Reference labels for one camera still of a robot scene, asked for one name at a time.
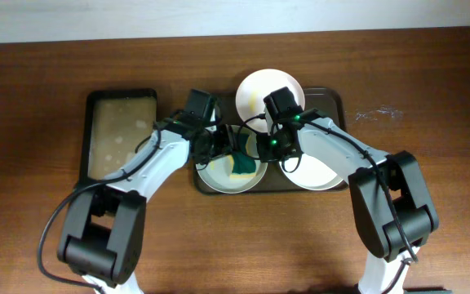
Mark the black water basin tray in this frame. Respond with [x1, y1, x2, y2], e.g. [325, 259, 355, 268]
[78, 88, 157, 185]

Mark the white plate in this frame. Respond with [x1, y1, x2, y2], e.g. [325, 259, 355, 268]
[278, 154, 347, 191]
[235, 69, 305, 121]

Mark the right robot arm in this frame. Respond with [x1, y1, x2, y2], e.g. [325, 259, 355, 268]
[258, 87, 439, 293]

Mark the grey plate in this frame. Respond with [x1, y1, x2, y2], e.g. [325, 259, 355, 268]
[196, 124, 269, 194]

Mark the white plate top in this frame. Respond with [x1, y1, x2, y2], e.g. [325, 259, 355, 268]
[235, 69, 305, 121]

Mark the dark brown serving tray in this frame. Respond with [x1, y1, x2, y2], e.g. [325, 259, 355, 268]
[193, 87, 348, 195]

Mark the green yellow sponge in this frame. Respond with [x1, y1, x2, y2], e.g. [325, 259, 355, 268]
[228, 148, 257, 180]

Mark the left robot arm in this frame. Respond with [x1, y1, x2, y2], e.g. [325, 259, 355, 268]
[57, 89, 223, 293]

